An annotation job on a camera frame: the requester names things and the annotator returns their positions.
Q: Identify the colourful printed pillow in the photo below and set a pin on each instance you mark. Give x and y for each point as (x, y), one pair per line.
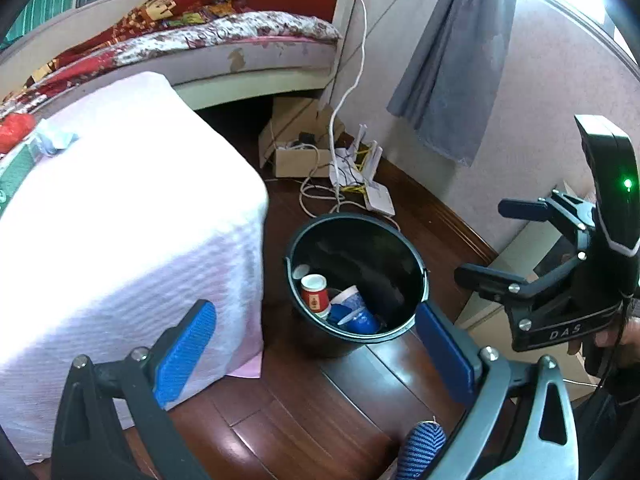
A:
(225, 10)

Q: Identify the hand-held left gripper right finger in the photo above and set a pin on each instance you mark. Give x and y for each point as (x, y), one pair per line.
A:
(445, 355)

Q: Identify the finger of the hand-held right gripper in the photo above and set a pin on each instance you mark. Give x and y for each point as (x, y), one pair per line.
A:
(522, 208)
(480, 280)

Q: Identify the red plastic bag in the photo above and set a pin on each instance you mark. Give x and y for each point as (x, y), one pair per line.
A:
(15, 130)

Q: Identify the blue striped slipper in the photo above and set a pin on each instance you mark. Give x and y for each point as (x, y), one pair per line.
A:
(420, 445)

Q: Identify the white tissue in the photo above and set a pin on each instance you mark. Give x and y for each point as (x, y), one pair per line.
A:
(52, 137)

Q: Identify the cardboard box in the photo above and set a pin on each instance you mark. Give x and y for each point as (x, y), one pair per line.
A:
(295, 162)

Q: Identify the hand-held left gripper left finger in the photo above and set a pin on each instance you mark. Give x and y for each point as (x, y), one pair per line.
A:
(185, 345)

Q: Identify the red and white paper cup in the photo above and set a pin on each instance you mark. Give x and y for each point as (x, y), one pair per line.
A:
(314, 297)

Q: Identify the grey curtain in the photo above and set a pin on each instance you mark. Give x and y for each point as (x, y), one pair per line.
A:
(450, 60)

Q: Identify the black power adapter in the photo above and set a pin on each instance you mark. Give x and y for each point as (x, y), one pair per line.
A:
(306, 138)

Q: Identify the person's right hand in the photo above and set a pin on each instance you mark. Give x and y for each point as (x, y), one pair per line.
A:
(631, 332)

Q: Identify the white router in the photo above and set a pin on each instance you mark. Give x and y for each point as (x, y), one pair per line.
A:
(380, 197)

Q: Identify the blue patterned paper cup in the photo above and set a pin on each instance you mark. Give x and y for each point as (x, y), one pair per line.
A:
(350, 300)

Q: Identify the black plastic bucket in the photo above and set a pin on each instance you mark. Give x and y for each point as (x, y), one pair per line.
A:
(360, 255)

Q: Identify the bed with floral sheet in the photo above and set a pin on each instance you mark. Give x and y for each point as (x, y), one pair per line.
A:
(280, 52)

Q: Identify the person's right forearm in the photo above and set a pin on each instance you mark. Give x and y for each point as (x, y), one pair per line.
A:
(620, 410)

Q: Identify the red printed blanket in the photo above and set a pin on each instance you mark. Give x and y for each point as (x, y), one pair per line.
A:
(165, 5)

